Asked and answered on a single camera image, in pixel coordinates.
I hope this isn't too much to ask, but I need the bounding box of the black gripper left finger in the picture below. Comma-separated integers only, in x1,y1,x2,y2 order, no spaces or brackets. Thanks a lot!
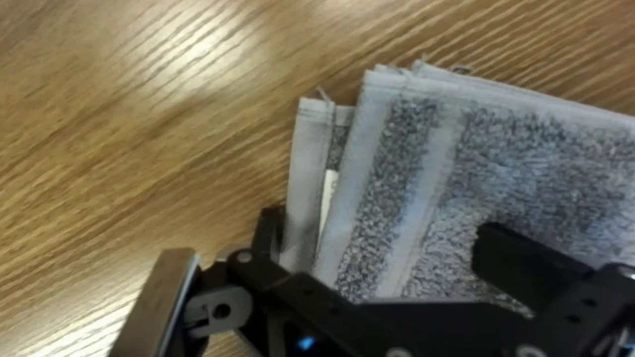
228,206,311,295

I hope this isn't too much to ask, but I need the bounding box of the grey towel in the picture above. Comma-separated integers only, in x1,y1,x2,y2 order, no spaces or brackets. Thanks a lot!
279,63,635,301

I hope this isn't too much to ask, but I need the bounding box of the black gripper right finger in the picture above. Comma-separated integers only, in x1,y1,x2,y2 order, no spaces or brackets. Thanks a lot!
470,222,593,309

